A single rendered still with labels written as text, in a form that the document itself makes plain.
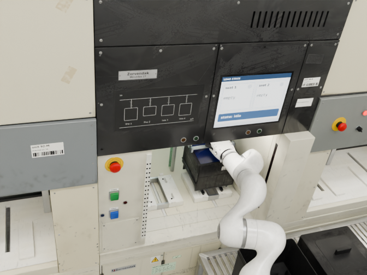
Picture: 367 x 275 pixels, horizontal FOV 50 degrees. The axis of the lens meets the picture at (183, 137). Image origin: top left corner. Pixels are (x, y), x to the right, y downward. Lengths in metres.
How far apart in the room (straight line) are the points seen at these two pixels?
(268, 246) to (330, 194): 1.03
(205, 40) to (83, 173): 0.62
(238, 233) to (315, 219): 0.96
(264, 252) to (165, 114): 0.56
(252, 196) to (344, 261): 0.78
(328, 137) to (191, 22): 0.87
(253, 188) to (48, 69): 0.75
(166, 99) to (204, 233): 0.78
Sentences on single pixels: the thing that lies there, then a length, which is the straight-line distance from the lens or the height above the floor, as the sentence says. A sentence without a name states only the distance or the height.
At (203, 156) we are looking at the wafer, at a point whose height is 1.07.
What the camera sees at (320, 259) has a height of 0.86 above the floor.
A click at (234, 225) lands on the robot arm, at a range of 1.34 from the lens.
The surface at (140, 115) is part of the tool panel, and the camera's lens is 1.35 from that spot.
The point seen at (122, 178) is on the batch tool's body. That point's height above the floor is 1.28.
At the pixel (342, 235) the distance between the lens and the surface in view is 2.13.
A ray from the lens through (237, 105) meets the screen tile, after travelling 1.47.
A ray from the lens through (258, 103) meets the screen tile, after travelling 1.51.
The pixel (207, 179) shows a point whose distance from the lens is 1.95.
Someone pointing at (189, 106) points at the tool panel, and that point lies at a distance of 1.38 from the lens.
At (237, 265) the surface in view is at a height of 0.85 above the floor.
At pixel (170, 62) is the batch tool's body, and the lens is 1.28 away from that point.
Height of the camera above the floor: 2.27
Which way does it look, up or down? 35 degrees down
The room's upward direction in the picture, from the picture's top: 7 degrees clockwise
